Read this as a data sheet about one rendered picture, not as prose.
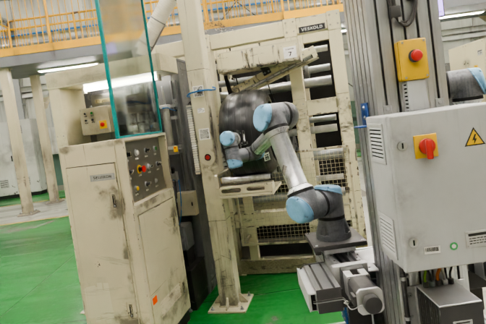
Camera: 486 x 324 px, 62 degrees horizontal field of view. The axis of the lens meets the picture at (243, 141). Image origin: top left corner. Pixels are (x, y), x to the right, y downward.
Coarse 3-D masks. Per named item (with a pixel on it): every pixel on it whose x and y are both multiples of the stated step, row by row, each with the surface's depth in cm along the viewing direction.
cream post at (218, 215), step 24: (192, 0) 270; (192, 24) 272; (192, 48) 273; (192, 72) 274; (192, 96) 276; (216, 120) 285; (216, 144) 278; (216, 168) 276; (216, 192) 278; (216, 216) 279; (216, 240) 280; (216, 264) 282
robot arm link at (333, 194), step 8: (328, 184) 181; (320, 192) 172; (328, 192) 172; (336, 192) 173; (328, 200) 170; (336, 200) 173; (328, 208) 170; (336, 208) 173; (328, 216) 173; (336, 216) 173
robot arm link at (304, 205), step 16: (256, 112) 179; (272, 112) 174; (288, 112) 179; (256, 128) 179; (272, 128) 174; (288, 128) 178; (272, 144) 176; (288, 144) 174; (288, 160) 171; (288, 176) 171; (304, 176) 172; (288, 192) 171; (304, 192) 166; (288, 208) 170; (304, 208) 163; (320, 208) 167
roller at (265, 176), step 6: (252, 174) 264; (258, 174) 263; (264, 174) 261; (270, 174) 260; (222, 180) 268; (228, 180) 267; (234, 180) 266; (240, 180) 265; (246, 180) 264; (252, 180) 264; (258, 180) 264
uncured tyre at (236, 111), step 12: (228, 96) 267; (240, 96) 262; (252, 96) 258; (264, 96) 263; (228, 108) 256; (240, 108) 253; (252, 108) 251; (228, 120) 252; (240, 120) 250; (252, 120) 248; (252, 132) 247; (240, 168) 259; (252, 168) 258; (264, 168) 259
